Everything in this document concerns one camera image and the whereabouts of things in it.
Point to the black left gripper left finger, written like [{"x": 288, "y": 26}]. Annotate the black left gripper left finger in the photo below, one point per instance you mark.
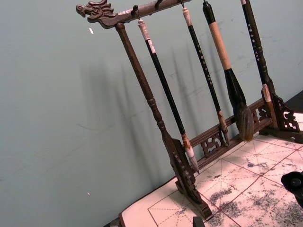
[{"x": 198, "y": 222}]

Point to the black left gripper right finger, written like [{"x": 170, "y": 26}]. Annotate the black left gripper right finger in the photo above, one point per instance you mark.
[{"x": 294, "y": 183}]

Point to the white calligraphy mat red grid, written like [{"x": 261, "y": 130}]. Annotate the white calligraphy mat red grid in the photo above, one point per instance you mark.
[{"x": 236, "y": 170}]

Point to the black table cloth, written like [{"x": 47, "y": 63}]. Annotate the black table cloth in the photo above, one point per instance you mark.
[{"x": 296, "y": 99}]

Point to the black brush with white cap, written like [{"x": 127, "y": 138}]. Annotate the black brush with white cap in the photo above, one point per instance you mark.
[{"x": 165, "y": 89}]

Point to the black brush with white ferrule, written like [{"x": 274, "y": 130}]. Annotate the black brush with white ferrule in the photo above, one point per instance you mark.
[{"x": 254, "y": 40}]

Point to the thin black brush white characters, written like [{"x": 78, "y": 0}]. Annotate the thin black brush white characters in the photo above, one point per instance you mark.
[{"x": 204, "y": 63}]

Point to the carved dark wooden brush rack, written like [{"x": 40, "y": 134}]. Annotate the carved dark wooden brush rack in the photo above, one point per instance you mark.
[{"x": 132, "y": 59}]

